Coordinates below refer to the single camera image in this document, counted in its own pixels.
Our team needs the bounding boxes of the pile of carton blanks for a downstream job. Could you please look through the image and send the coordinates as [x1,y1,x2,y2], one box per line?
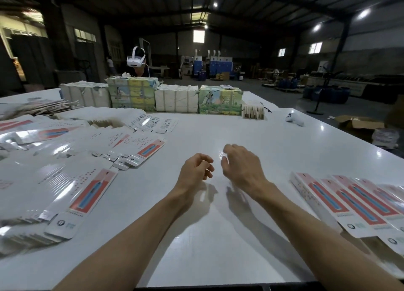
[0,106,178,254]

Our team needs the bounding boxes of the black floor stand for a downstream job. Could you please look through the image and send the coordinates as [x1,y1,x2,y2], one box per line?
[307,48,345,116]

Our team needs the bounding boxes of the white headset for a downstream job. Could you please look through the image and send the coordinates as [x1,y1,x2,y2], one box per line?
[126,46,146,68]

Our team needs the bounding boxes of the open cardboard box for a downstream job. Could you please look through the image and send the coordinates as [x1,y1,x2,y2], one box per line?
[335,115,385,140]

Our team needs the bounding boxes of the person's right hand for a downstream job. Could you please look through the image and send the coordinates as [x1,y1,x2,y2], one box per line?
[221,144,276,201]

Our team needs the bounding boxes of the blue bins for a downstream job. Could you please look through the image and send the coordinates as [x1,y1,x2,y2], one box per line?
[303,86,351,104]

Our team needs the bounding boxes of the white plastic bags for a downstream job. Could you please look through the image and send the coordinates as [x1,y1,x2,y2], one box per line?
[372,128,400,150]

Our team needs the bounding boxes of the green printed carton bundle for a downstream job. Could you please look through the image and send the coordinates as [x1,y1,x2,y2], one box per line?
[198,85,244,116]

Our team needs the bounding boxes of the dark grey cabinet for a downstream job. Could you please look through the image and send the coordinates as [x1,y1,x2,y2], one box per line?
[13,35,58,88]

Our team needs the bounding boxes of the blue machine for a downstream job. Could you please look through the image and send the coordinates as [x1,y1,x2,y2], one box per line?
[192,54,233,79]

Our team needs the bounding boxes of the green yellow carton bundle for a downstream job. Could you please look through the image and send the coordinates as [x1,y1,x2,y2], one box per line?
[106,76,160,112]

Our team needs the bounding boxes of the small beige card stack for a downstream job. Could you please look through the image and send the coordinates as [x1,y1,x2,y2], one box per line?
[242,103,265,120]

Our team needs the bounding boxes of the row of white cartons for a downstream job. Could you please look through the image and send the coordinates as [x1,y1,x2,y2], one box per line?
[60,81,111,108]
[154,85,199,114]

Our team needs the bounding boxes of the person's left forearm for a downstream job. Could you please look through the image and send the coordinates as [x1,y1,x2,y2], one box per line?
[56,190,193,291]

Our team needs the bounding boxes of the person's left hand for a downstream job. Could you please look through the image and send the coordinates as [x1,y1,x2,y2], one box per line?
[170,153,215,203]

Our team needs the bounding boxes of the pile of grey flat sheets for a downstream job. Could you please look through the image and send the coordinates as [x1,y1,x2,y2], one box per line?
[0,97,80,118]

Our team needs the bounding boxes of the grey crate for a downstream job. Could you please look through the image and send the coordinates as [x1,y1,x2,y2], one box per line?
[56,71,87,85]

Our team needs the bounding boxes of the tall cardboard box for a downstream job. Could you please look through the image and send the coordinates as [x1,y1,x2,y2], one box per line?
[385,95,404,130]

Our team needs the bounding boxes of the person's right forearm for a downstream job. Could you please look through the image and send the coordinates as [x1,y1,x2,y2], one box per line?
[255,183,404,291]

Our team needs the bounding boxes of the small white object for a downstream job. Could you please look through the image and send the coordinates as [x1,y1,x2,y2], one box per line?
[284,111,305,127]

